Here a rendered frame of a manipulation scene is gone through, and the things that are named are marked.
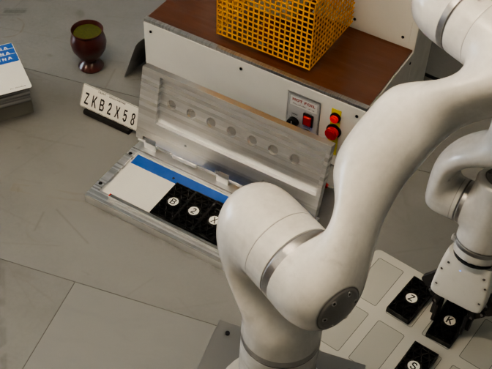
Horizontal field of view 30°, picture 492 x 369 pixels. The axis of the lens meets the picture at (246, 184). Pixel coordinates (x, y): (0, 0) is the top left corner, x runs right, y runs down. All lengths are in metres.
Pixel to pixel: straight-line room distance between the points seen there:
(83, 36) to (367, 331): 0.96
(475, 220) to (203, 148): 0.62
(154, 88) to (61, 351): 0.57
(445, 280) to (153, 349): 0.54
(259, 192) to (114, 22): 1.22
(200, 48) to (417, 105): 0.91
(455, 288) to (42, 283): 0.77
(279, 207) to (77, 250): 0.71
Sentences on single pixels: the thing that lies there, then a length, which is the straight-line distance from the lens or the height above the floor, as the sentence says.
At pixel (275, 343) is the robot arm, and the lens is 1.31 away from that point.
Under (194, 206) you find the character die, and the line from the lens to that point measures 1.87.
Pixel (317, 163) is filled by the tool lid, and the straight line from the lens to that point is 1.79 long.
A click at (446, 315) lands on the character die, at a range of 1.77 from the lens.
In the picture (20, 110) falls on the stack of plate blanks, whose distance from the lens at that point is 2.14.
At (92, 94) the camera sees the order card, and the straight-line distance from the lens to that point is 2.11.
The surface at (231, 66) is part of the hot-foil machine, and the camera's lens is 1.98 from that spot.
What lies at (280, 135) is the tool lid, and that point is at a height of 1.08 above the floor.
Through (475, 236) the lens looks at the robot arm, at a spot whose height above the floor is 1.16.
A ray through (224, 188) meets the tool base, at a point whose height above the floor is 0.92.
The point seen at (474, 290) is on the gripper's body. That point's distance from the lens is 1.66.
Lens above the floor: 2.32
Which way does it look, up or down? 46 degrees down
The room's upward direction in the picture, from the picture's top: 2 degrees clockwise
